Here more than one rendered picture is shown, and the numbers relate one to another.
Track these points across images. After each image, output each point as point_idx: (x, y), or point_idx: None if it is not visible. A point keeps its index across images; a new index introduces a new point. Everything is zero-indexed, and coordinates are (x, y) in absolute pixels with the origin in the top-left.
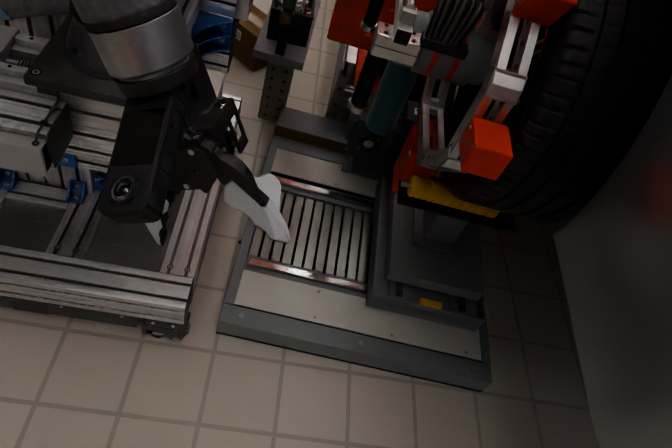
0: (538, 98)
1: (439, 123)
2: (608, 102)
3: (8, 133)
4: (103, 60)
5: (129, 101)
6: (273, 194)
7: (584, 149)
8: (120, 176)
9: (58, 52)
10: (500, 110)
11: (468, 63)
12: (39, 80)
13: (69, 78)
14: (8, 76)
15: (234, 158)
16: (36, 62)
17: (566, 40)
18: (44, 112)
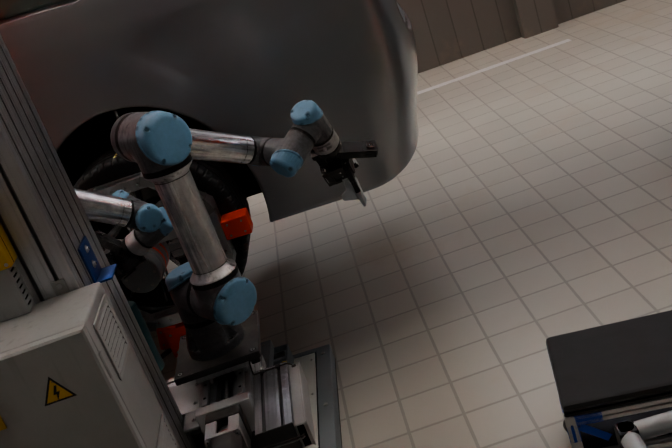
0: (218, 189)
1: (168, 309)
2: (218, 169)
3: (291, 377)
4: (335, 142)
5: (340, 151)
6: None
7: (235, 188)
8: (366, 145)
9: (228, 355)
10: (217, 211)
11: (164, 244)
12: (258, 345)
13: (251, 339)
14: (245, 391)
15: None
16: (243, 354)
17: (194, 168)
18: (267, 372)
